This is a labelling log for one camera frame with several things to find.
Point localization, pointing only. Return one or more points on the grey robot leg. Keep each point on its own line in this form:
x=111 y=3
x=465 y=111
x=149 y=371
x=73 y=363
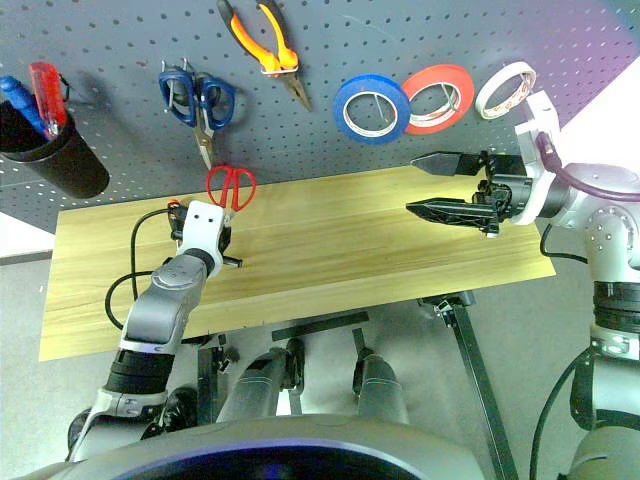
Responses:
x=250 y=390
x=380 y=390

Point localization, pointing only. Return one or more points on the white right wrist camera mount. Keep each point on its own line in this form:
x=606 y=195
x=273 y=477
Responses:
x=542 y=115

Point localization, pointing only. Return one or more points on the black table frame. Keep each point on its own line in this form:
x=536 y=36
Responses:
x=475 y=350

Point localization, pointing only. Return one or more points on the grey pegboard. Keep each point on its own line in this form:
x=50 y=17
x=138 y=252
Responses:
x=125 y=40

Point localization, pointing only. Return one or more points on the blue tape roll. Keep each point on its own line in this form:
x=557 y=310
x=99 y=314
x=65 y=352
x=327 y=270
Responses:
x=345 y=100

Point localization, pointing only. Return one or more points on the blue screwdriver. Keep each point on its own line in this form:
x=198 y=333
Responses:
x=20 y=100

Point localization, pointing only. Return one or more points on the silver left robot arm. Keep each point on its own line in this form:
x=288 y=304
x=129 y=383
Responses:
x=165 y=300

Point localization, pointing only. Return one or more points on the white tape roll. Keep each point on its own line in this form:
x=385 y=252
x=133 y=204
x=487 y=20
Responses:
x=487 y=90

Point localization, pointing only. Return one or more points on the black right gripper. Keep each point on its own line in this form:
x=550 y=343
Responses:
x=510 y=192

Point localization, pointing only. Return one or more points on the grey robot torso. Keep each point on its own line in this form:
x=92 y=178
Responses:
x=300 y=430

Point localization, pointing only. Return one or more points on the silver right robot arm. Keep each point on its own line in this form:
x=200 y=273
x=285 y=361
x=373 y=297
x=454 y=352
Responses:
x=610 y=235

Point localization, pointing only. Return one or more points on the black cup holder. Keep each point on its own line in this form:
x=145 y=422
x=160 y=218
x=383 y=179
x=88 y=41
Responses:
x=65 y=160

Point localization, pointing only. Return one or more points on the red tape roll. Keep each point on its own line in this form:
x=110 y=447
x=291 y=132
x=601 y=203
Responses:
x=462 y=85

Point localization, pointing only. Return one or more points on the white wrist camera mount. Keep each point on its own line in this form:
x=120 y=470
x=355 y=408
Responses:
x=200 y=225
x=542 y=115

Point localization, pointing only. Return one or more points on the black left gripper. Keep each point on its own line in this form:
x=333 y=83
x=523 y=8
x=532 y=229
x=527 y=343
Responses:
x=225 y=240

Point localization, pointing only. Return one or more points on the metal pegboard hook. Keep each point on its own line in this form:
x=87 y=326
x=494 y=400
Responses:
x=280 y=71
x=452 y=102
x=184 y=64

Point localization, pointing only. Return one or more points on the grey left robot leg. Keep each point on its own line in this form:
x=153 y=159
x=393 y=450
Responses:
x=250 y=390

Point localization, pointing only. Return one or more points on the grey right robot leg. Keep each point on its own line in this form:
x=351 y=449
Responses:
x=380 y=390

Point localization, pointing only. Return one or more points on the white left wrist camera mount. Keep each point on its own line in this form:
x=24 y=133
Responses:
x=200 y=225

